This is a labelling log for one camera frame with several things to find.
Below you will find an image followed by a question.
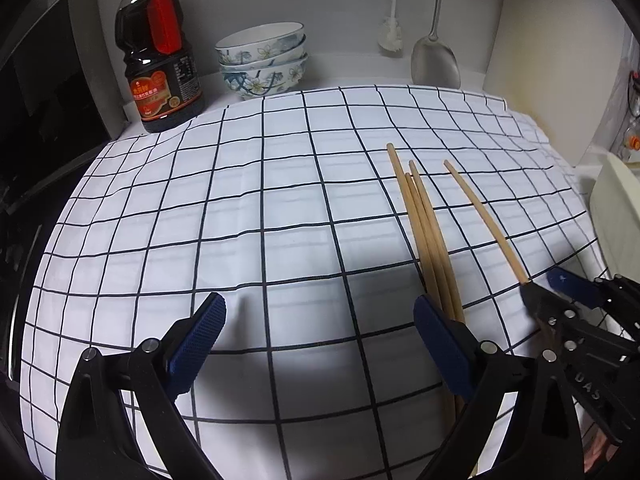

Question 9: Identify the dark soy sauce bottle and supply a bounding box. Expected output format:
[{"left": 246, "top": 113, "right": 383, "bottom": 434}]
[{"left": 114, "top": 0, "right": 207, "bottom": 134}]

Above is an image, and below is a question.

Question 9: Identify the white plastic container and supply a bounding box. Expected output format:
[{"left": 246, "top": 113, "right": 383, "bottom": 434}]
[{"left": 587, "top": 152, "right": 640, "bottom": 281}]

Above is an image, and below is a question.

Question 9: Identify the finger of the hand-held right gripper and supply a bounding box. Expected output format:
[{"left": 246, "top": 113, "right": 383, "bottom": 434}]
[
  {"left": 547, "top": 267, "right": 640, "bottom": 311},
  {"left": 522, "top": 282, "right": 586, "bottom": 341}
]

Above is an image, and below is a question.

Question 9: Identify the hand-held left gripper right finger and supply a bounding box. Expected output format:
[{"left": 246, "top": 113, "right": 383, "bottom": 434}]
[{"left": 413, "top": 295, "right": 583, "bottom": 480}]

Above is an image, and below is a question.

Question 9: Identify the white black checked cloth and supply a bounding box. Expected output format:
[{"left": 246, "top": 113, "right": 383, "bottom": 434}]
[{"left": 17, "top": 84, "right": 608, "bottom": 480}]

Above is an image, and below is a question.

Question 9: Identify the black kitchen appliance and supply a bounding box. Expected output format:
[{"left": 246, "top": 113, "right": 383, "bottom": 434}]
[{"left": 0, "top": 0, "right": 118, "bottom": 396}]

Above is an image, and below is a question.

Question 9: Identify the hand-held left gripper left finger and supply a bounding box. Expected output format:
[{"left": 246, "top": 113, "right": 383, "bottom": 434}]
[{"left": 56, "top": 291, "right": 227, "bottom": 480}]

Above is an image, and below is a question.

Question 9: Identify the metal spatula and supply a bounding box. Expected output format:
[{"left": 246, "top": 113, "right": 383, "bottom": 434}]
[{"left": 411, "top": 0, "right": 461, "bottom": 88}]

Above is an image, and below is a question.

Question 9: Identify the white cutting board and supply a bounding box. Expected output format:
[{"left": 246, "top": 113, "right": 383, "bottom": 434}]
[{"left": 482, "top": 0, "right": 628, "bottom": 166}]

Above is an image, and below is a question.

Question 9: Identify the white dish brush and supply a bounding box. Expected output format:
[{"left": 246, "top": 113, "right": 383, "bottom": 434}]
[{"left": 377, "top": 0, "right": 403, "bottom": 52}]

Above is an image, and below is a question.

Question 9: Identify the person's right hand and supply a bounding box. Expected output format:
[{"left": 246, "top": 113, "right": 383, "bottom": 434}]
[{"left": 586, "top": 431, "right": 622, "bottom": 477}]

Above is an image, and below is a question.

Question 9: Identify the wooden chopstick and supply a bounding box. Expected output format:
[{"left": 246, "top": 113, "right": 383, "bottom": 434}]
[
  {"left": 443, "top": 159, "right": 532, "bottom": 287},
  {"left": 408, "top": 160, "right": 467, "bottom": 325},
  {"left": 386, "top": 143, "right": 446, "bottom": 311},
  {"left": 403, "top": 172, "right": 461, "bottom": 428}
]

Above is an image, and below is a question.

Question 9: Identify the gas pipe with valves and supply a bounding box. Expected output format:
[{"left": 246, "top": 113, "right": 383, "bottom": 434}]
[{"left": 620, "top": 67, "right": 640, "bottom": 161}]

